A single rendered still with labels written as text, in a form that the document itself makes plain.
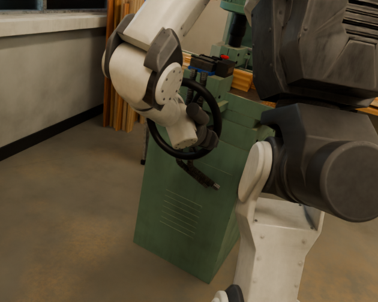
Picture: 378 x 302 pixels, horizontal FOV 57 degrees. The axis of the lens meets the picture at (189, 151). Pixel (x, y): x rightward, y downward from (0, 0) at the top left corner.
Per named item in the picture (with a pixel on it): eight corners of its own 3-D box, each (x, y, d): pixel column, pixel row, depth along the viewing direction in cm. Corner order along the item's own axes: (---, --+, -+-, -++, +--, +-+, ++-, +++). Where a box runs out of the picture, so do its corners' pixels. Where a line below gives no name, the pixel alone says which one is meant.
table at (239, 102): (126, 81, 134) (128, 66, 131) (166, 71, 159) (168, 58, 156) (275, 136, 113) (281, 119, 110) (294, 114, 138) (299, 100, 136)
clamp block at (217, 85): (178, 92, 124) (182, 68, 120) (195, 86, 136) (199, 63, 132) (215, 105, 119) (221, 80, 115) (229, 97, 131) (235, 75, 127)
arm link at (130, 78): (176, 135, 75) (138, 110, 56) (138, 115, 78) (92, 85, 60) (199, 92, 75) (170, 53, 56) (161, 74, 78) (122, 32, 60)
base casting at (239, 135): (152, 113, 145) (155, 93, 140) (208, 89, 192) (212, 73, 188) (251, 153, 129) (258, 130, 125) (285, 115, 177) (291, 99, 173)
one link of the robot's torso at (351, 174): (397, 230, 48) (418, 103, 47) (309, 218, 46) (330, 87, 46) (306, 196, 75) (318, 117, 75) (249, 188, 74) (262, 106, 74)
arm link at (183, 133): (180, 156, 93) (164, 148, 82) (167, 120, 96) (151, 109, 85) (218, 139, 91) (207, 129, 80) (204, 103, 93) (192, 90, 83)
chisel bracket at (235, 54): (215, 66, 137) (221, 45, 133) (228, 63, 149) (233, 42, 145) (233, 72, 134) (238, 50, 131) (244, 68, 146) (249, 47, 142)
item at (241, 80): (203, 77, 138) (206, 61, 135) (204, 76, 139) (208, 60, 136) (246, 91, 131) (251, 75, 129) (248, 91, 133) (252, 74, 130)
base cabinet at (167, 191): (131, 242, 176) (150, 113, 144) (184, 193, 224) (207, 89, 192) (209, 286, 161) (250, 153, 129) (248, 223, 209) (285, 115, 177)
